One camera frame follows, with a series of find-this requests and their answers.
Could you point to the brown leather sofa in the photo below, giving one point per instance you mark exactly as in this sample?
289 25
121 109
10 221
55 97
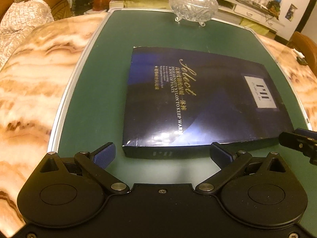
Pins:
307 46
59 9

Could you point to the left brown leather sofa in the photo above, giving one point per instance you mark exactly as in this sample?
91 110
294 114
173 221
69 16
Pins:
59 9

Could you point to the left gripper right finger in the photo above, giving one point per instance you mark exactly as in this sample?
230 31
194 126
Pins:
232 165

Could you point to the right brown leather sofa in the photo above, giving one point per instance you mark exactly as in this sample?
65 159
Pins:
307 46

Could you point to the dark blue box lid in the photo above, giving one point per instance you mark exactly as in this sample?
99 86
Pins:
179 102

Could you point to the crystal glass lidded bowl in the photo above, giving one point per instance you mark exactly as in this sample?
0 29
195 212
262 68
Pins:
199 11

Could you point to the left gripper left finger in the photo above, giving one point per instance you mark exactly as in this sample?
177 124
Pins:
94 165

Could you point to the white tv cabinet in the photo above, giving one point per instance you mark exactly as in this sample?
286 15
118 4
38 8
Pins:
233 11

